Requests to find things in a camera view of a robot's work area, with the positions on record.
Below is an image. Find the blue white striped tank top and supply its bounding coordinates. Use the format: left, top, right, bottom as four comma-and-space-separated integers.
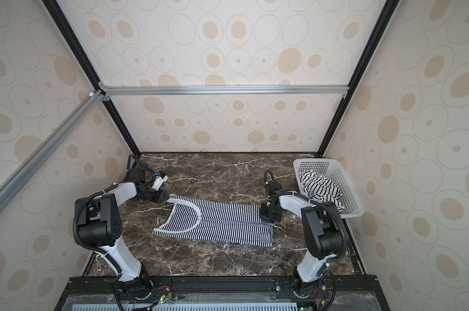
153, 194, 273, 248

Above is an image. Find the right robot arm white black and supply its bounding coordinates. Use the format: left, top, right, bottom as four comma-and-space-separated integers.
259, 180, 349, 298

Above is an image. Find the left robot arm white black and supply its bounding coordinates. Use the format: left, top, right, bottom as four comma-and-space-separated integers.
72, 168, 168, 299

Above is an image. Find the black white striped tank top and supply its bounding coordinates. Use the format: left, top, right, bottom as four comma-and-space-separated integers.
299, 171, 345, 214

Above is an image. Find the white plastic laundry basket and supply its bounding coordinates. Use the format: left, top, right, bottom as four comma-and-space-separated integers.
293, 158, 364, 218

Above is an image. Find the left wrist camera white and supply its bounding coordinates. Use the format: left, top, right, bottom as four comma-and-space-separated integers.
150, 171, 168, 191

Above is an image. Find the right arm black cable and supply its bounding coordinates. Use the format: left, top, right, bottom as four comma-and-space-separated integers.
263, 169, 350, 311

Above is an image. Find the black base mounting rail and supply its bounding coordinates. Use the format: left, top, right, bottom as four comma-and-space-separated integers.
55, 275, 390, 310

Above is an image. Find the horizontal aluminium back rail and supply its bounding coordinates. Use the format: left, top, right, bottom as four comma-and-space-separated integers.
103, 85, 349, 96

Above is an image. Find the diagonal aluminium left rail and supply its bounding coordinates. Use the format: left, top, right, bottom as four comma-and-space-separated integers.
0, 90, 103, 214

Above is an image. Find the left black corner post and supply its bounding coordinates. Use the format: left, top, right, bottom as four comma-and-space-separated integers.
41, 0, 141, 158

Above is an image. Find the black corner post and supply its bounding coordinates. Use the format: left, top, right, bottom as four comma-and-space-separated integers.
314, 0, 400, 158
41, 0, 141, 158

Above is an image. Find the right black corner post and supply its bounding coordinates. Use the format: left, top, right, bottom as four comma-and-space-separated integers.
314, 0, 400, 158

